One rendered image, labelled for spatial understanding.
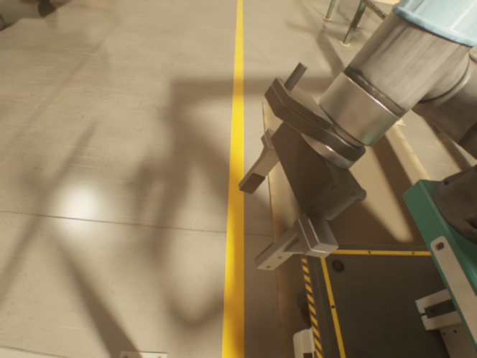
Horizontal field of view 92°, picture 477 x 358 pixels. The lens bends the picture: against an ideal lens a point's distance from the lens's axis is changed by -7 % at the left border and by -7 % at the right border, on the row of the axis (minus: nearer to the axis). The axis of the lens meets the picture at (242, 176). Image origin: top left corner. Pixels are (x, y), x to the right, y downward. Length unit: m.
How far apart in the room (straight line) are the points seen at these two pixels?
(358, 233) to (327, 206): 1.09
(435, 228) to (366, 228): 0.84
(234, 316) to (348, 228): 0.69
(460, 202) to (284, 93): 0.42
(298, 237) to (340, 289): 0.54
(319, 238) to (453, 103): 0.20
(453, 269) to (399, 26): 0.42
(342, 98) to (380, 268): 0.71
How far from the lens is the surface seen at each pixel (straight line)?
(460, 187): 0.57
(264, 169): 0.38
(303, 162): 0.28
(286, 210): 1.25
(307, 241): 0.26
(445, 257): 0.57
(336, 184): 0.25
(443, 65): 0.27
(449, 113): 0.34
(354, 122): 0.26
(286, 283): 1.10
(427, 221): 0.60
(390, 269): 0.92
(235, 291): 1.05
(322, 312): 0.76
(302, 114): 0.23
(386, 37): 0.27
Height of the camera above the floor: 1.01
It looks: 49 degrees down
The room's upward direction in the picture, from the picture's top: 14 degrees clockwise
